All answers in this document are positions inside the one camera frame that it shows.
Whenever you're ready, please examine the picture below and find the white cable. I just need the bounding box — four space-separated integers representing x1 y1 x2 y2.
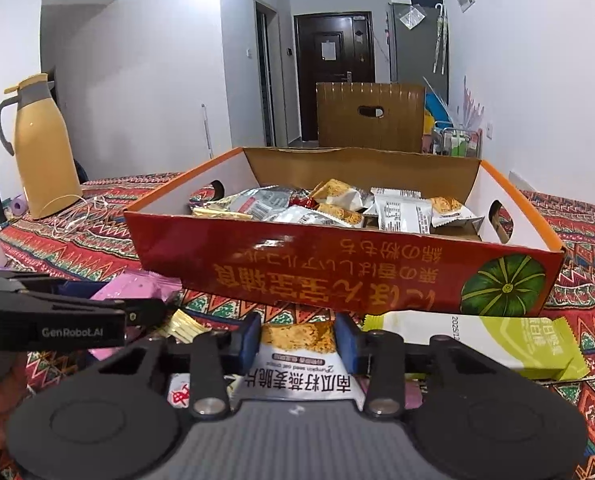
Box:
39 193 111 236

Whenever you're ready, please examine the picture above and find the yellow thermos jug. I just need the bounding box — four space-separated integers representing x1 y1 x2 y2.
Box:
0 73 82 220

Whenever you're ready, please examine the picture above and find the red cardboard snack box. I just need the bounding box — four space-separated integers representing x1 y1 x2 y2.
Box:
125 148 565 316

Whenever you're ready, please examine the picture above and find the grey refrigerator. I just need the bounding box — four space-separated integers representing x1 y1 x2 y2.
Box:
387 0 449 102

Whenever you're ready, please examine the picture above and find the dark entrance door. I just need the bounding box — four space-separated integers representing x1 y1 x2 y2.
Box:
294 12 375 141

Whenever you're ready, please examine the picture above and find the purple tissue pack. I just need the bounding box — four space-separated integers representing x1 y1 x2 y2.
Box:
9 194 28 217

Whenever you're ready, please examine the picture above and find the green white snack packet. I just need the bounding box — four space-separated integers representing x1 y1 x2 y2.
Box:
363 311 589 382

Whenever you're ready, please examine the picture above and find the colourful patterned tablecloth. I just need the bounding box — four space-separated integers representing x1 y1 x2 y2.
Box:
0 174 595 479

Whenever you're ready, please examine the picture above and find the pumpkin seed oat crisp packet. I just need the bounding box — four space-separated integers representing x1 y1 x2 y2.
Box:
231 321 365 408

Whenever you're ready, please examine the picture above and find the yellow maroon snack packet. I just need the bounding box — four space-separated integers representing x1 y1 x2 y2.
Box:
156 309 208 344

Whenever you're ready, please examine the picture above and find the pink snack packet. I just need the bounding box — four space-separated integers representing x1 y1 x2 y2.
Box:
88 268 184 362

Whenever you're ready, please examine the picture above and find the brown wooden chair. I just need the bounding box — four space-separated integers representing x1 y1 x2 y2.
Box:
316 82 425 153

